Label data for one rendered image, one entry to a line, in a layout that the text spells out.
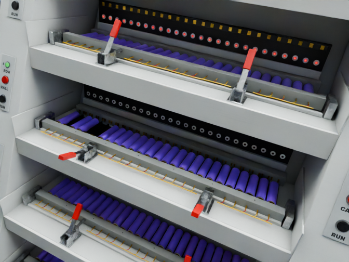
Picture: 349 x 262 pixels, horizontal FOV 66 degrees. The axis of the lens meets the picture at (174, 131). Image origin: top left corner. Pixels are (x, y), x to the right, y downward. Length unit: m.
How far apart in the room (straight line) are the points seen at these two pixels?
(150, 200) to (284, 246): 0.24
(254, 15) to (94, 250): 0.63
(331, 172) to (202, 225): 0.23
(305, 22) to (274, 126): 0.29
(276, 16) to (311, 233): 0.44
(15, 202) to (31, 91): 0.28
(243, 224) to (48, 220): 0.47
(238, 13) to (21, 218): 0.70
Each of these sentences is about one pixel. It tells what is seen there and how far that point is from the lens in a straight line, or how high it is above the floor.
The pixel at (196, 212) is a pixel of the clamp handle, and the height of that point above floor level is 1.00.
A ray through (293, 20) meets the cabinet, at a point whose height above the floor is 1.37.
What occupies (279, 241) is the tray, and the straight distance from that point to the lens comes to 0.51.
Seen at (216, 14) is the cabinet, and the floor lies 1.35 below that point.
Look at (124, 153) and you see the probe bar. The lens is 0.57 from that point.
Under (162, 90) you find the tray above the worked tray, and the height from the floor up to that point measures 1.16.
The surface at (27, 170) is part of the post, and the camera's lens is 0.77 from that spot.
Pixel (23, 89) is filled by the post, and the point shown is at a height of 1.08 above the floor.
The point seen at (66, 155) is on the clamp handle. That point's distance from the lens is 0.54.
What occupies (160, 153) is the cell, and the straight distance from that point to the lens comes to 0.59.
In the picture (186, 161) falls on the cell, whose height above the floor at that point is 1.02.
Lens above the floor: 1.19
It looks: 11 degrees down
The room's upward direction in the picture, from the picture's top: 15 degrees clockwise
